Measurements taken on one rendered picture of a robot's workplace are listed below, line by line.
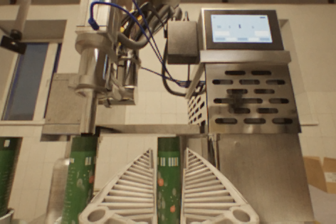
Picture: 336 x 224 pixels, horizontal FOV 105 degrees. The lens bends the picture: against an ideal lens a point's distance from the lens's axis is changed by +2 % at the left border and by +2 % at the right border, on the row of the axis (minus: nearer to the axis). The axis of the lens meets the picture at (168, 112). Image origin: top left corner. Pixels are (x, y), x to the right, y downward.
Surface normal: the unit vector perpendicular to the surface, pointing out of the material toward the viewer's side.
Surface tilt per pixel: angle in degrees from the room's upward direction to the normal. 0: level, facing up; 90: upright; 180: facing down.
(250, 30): 90
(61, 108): 90
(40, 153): 90
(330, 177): 90
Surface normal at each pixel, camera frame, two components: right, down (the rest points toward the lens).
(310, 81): 0.00, -0.20
